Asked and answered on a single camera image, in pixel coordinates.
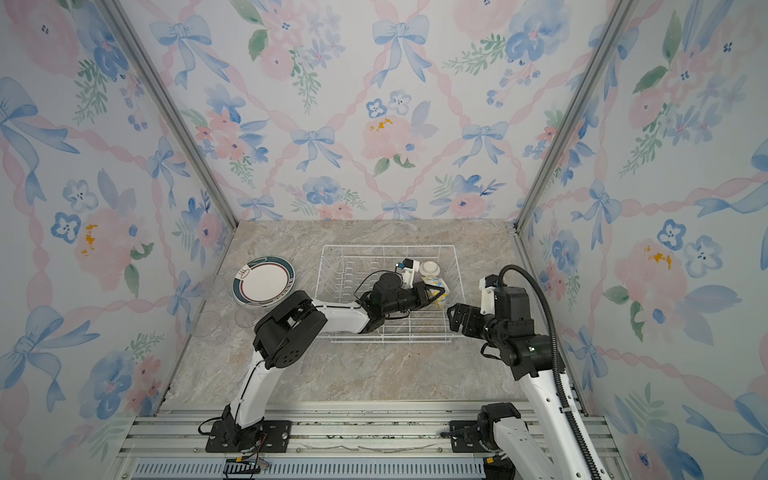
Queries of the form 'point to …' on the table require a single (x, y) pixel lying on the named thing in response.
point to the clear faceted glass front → (245, 317)
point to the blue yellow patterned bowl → (437, 282)
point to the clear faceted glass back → (216, 286)
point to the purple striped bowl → (430, 268)
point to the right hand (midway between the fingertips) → (464, 311)
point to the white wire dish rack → (346, 271)
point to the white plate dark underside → (263, 281)
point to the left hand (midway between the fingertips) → (448, 291)
